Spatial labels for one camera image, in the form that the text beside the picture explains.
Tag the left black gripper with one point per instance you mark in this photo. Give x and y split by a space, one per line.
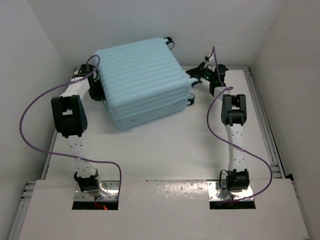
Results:
100 96

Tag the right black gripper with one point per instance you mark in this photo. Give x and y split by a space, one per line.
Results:
198 72

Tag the light blue suitcase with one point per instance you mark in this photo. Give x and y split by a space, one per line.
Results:
143 81

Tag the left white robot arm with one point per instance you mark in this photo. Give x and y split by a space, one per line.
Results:
71 122

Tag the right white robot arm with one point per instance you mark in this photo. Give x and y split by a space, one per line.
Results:
233 117

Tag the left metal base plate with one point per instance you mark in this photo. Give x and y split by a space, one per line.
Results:
109 193

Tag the metal base plate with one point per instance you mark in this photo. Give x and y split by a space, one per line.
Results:
109 193
216 194

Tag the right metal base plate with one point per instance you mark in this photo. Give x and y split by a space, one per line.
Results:
216 194

